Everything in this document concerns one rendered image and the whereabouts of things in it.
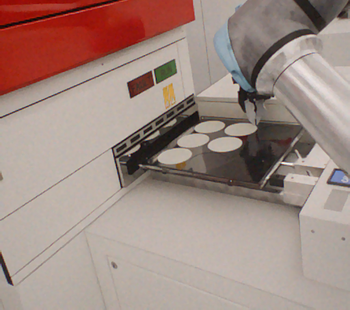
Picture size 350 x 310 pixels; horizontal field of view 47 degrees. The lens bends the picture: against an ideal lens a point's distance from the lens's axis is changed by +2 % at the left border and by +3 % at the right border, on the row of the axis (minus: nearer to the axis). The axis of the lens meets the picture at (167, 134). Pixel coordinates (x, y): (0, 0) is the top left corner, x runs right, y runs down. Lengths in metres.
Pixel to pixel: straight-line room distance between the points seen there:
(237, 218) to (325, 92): 0.49
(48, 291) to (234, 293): 0.44
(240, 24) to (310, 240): 0.40
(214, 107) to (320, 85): 0.84
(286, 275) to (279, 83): 0.40
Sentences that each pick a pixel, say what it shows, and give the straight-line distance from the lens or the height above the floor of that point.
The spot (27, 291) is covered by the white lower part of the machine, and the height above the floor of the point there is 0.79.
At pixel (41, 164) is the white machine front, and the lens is 0.94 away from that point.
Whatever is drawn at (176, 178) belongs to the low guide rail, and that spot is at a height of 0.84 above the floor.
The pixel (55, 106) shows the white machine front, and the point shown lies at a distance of 0.94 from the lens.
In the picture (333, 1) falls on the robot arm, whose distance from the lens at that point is 0.65.
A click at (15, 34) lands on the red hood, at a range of 0.83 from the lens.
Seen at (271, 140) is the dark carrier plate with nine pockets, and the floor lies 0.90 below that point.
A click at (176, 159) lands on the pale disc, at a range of 1.12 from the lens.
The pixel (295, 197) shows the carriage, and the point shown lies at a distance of 0.95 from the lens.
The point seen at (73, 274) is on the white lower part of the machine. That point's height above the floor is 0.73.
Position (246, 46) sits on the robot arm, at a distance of 0.63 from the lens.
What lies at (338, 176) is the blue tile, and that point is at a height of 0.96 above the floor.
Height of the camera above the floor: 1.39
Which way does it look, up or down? 22 degrees down
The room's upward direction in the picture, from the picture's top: 10 degrees counter-clockwise
